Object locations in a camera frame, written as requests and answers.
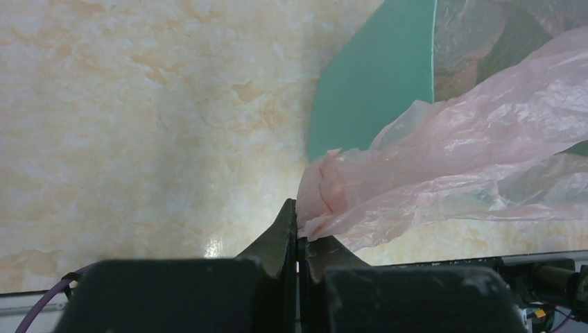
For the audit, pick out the green plastic trash bin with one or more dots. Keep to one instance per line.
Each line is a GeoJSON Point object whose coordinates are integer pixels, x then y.
{"type": "Point", "coordinates": [426, 51]}

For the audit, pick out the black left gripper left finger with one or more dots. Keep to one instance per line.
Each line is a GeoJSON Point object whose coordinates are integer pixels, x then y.
{"type": "Point", "coordinates": [252, 292]}

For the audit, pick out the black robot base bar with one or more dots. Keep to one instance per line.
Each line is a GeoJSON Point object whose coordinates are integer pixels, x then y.
{"type": "Point", "coordinates": [550, 289]}

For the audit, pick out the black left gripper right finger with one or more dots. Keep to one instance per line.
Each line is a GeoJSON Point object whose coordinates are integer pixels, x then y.
{"type": "Point", "coordinates": [339, 292]}

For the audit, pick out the pink translucent trash bag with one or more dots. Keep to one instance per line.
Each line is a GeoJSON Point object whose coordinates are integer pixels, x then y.
{"type": "Point", "coordinates": [499, 152]}

